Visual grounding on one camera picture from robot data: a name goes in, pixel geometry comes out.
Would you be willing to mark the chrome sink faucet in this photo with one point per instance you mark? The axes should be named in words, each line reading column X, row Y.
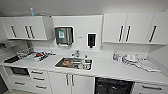
column 76, row 53

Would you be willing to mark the black soap dispenser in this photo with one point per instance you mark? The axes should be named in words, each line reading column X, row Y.
column 91, row 40

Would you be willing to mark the white cup on plate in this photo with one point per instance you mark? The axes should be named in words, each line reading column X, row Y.
column 85, row 65

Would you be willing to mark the bowl with orange sponge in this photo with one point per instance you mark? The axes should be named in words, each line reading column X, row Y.
column 67, row 62

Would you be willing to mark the steel paper towel dispenser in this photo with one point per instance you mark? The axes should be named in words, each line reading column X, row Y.
column 64, row 36

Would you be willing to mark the steel kitchen sink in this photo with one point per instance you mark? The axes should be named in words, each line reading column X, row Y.
column 59, row 65

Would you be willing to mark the small dish soap bottle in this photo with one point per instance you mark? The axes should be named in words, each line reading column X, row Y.
column 115, row 56

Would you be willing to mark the small clear jar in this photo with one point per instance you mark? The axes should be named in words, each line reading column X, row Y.
column 119, row 58

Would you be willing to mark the white two-door base cabinet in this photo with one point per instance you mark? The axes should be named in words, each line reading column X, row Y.
column 71, row 85

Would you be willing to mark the stack of white plates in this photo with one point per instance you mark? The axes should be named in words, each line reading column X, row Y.
column 130, row 59

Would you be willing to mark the white drawer unit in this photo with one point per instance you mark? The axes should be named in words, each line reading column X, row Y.
column 150, row 88
column 40, row 81

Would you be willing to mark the teal bottle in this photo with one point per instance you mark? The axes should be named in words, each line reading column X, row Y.
column 32, row 12

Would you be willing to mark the white grey dish cloth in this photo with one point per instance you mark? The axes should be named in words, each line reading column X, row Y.
column 148, row 66

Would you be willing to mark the black built-in microwave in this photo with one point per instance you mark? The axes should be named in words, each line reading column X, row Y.
column 20, row 71

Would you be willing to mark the white microwave cabinet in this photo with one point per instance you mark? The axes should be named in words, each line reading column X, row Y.
column 18, row 83

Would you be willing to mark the small white wall label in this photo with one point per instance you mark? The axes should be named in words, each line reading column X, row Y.
column 81, row 38

